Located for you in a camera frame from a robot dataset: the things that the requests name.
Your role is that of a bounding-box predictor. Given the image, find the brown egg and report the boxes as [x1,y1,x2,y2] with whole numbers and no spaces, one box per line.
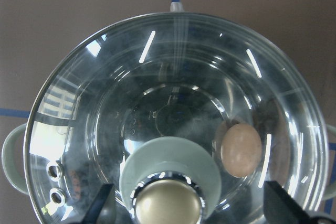
[220,123,262,178]

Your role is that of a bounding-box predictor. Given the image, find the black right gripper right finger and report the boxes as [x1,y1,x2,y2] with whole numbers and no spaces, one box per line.
[264,181,310,223]

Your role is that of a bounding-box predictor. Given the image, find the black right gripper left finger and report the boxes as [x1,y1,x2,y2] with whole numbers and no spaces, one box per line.
[81,184,113,224]

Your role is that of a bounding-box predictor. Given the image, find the glass pot lid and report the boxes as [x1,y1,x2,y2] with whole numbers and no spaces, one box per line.
[24,13,328,223]

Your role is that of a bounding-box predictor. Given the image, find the pale green electric pot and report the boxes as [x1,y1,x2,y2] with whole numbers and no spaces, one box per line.
[2,2,335,223]

